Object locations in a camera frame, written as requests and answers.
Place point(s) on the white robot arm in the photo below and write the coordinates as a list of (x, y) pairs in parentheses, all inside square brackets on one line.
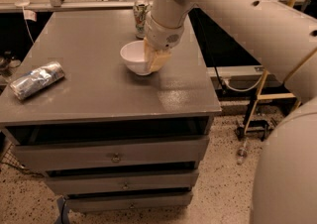
[(281, 39)]

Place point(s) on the green white soda can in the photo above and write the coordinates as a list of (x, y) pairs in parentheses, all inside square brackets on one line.
[(140, 9)]

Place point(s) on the top grey drawer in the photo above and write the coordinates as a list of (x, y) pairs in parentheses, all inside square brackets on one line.
[(112, 153)]

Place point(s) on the white tag label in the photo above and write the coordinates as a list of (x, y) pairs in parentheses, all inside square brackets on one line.
[(30, 15)]

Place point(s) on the wooden yellow stick frame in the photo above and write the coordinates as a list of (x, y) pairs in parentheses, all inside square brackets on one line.
[(250, 125)]

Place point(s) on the clear plastic bottle on floor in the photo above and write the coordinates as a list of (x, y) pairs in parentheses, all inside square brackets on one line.
[(242, 152)]

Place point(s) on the metal rail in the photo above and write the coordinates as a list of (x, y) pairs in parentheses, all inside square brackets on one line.
[(77, 6)]

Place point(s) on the grey drawer cabinet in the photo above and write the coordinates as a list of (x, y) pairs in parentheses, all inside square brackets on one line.
[(100, 100)]

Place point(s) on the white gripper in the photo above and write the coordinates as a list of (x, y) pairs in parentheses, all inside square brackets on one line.
[(162, 37)]

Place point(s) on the middle grey drawer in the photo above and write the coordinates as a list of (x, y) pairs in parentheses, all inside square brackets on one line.
[(118, 182)]

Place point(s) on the bottom grey drawer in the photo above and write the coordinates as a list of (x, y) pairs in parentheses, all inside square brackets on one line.
[(133, 201)]

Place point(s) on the white bowl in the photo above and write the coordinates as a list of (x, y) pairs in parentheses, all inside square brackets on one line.
[(133, 57)]

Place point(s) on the grey drawer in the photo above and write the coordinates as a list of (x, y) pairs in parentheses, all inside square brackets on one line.
[(112, 153), (118, 182), (133, 201)]

